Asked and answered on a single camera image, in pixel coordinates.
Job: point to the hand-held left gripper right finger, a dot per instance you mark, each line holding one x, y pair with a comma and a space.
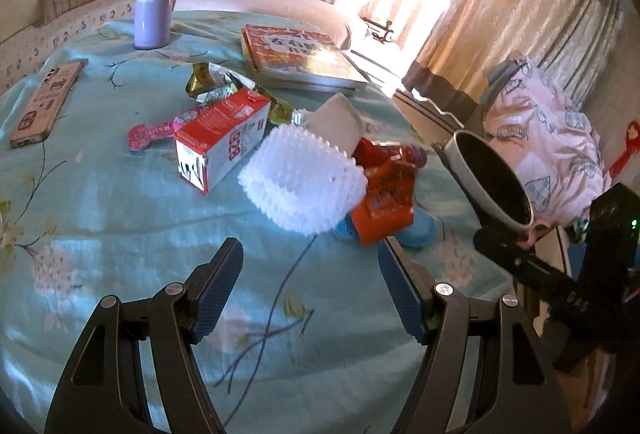
400, 294

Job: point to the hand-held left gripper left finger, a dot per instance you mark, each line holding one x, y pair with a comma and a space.
220, 284

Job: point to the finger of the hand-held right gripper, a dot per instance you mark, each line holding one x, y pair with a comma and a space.
515, 259

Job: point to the black trash bin white rim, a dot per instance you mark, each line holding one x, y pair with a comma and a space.
495, 184

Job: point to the red candy tube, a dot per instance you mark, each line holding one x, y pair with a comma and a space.
380, 154

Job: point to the green juice pouch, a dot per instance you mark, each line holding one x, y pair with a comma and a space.
205, 81

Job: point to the orange plastic packet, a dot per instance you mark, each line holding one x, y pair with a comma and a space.
385, 209

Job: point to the teal floral tablecloth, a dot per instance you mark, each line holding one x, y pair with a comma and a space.
125, 224

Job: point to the red hanging ornament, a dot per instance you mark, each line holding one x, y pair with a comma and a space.
627, 149

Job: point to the pink printed quilt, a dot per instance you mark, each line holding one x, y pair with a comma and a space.
545, 139

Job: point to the white foam net sleeve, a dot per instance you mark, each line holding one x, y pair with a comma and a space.
300, 174

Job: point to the red and white milk carton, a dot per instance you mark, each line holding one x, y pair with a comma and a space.
220, 129

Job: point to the red cover book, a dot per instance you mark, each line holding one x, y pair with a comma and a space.
295, 59

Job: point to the phone in printed case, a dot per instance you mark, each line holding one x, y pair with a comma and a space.
45, 104

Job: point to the pink covered sofa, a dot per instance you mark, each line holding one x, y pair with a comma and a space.
250, 1

